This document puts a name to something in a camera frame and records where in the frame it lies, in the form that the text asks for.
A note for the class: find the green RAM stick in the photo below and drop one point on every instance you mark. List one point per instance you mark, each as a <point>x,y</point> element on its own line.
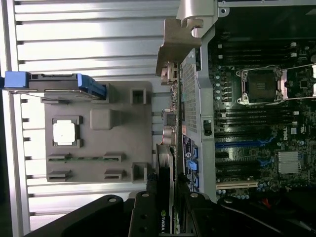
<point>86,159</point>

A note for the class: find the long black expansion slot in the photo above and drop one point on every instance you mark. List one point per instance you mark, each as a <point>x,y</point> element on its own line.
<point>237,135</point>
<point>237,173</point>
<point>237,166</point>

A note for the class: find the green motherboard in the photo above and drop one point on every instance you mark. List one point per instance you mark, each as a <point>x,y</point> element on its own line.
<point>288,145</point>

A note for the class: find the silver finned heat sink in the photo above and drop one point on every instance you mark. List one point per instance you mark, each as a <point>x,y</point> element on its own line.
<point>290,161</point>

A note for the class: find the short black expansion slot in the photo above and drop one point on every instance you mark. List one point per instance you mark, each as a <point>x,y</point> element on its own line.
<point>222,155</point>

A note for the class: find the grey open PC case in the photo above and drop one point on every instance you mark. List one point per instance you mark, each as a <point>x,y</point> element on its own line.
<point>206,98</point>

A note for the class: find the hard disk blue carrier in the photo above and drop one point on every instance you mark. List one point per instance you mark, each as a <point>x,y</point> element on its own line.
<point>49,81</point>

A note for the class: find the silver CPU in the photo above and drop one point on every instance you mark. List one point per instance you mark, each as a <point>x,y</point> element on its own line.
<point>64,133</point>

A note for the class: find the grey plastic parts rack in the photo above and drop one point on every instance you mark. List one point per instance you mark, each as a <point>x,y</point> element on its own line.
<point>123,123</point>

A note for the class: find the metal socket cover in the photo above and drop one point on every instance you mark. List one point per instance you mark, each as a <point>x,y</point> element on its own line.
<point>286,81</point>

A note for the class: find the white expansion slot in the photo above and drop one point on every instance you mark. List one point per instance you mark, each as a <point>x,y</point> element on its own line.
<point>237,185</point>

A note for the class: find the black RAM slot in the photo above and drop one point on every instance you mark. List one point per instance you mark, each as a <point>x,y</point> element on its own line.
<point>256,44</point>
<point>256,116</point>
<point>256,60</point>
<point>256,49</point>
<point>256,54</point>
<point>256,122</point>
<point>256,111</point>
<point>256,127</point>

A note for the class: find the silver CPU socket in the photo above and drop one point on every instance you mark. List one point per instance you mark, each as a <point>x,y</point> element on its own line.
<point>261,85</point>

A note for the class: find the blue expansion slot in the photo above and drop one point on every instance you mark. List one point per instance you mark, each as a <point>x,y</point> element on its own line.
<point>237,145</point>

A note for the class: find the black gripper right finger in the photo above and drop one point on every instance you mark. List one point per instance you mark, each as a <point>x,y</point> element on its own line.
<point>234,214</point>

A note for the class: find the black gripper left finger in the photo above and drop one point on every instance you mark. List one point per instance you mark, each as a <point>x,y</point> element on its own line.
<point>98,214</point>

